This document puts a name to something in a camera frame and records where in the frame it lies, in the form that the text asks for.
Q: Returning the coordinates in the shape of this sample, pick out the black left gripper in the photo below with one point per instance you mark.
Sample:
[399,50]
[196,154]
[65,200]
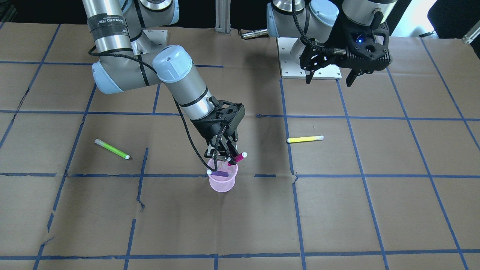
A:
[340,34]

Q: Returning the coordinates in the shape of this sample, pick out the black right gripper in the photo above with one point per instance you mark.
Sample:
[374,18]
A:
[207,130]

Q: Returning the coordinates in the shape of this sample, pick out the pink marker pen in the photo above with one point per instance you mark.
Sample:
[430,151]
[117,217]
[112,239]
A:
[238,158]

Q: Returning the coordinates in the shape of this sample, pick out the purple marker pen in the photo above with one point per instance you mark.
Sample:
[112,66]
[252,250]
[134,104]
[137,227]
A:
[217,173]

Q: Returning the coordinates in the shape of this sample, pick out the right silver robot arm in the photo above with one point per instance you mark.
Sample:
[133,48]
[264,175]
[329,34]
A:
[129,59]

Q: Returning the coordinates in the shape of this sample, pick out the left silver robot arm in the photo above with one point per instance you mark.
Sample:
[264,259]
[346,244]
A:
[314,20]

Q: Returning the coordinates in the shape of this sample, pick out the pink mesh cup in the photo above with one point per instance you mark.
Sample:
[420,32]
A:
[223,184]

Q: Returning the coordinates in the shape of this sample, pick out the yellow marker pen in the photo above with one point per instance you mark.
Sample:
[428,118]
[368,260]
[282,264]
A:
[304,139]

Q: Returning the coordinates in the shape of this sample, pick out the green marker pen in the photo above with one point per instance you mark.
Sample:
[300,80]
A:
[112,149]

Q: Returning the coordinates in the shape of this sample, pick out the brown paper table cover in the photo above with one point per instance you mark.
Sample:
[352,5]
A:
[393,185]

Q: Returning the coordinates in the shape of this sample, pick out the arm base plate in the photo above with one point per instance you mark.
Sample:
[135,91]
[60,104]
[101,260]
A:
[289,51]
[149,42]

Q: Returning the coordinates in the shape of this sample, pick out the aluminium frame post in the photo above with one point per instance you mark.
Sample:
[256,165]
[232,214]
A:
[222,16]

